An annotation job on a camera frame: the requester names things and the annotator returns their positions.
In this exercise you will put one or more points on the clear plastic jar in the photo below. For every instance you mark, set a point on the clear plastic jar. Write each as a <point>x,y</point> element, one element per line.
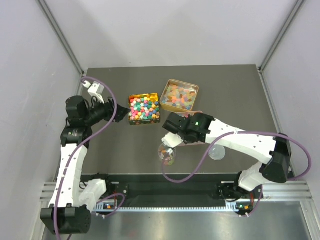
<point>167,154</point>

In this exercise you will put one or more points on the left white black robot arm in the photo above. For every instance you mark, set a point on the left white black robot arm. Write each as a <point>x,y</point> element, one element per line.
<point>69,210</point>

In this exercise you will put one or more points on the gold tin of star candies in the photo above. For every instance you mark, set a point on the gold tin of star candies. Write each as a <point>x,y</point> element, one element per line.
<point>144,109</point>

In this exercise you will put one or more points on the aluminium front rail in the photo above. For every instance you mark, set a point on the aluminium front rail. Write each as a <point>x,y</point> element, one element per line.
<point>292,191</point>

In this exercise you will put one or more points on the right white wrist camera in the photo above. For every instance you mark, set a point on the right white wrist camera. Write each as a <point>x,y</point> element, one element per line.
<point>172,140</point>

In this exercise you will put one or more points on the pink tin of bright gummies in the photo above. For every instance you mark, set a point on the pink tin of bright gummies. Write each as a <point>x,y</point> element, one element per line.
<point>186,114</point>

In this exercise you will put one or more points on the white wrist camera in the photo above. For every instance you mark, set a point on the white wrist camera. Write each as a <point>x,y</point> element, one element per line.
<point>94,89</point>
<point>172,140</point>

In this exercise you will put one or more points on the clear round jar lid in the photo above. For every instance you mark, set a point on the clear round jar lid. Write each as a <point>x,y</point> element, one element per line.
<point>217,152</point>

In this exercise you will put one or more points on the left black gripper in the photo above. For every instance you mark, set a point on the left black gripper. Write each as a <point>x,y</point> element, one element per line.
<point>112,110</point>

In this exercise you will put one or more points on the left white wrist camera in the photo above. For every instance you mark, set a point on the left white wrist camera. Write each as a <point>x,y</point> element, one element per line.
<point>94,89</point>

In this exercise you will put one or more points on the gold tin of pastel gummies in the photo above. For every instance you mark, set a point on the gold tin of pastel gummies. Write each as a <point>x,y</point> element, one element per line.
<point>178,96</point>

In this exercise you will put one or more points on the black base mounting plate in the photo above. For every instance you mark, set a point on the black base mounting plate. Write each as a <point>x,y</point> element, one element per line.
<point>215,190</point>

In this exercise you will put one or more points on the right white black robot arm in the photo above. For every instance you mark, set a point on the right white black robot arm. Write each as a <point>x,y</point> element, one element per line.
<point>272,152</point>

